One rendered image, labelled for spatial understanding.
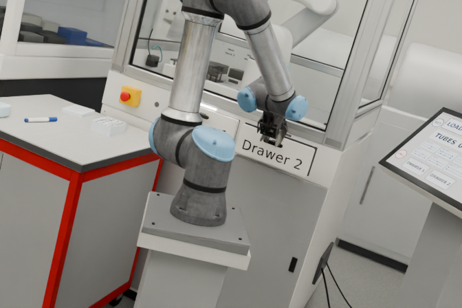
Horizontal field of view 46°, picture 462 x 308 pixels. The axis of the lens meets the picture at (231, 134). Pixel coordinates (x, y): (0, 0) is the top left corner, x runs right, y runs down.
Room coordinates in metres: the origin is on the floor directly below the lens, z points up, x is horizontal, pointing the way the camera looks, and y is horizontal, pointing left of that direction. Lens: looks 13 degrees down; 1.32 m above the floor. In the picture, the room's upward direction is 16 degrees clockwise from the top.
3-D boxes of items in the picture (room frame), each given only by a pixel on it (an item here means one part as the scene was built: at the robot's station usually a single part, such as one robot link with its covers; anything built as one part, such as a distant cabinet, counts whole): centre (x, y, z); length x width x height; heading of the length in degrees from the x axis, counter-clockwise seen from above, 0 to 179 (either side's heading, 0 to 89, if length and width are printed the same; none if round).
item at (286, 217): (2.55, -0.08, 0.40); 1.03 x 0.95 x 0.80; 71
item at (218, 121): (2.10, 0.12, 0.87); 0.29 x 0.02 x 0.11; 71
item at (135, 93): (2.20, 0.44, 0.88); 0.07 x 0.05 x 0.07; 71
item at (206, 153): (1.39, 0.04, 0.95); 0.13 x 0.12 x 0.14; 49
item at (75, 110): (2.15, 0.62, 0.77); 0.13 x 0.09 x 0.02; 174
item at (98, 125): (2.01, 0.45, 0.78); 0.12 x 0.08 x 0.04; 167
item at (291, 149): (1.98, -0.17, 0.87); 0.29 x 0.02 x 0.11; 71
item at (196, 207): (1.39, 0.03, 0.83); 0.15 x 0.15 x 0.10
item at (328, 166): (2.55, -0.07, 0.87); 1.02 x 0.95 x 0.14; 71
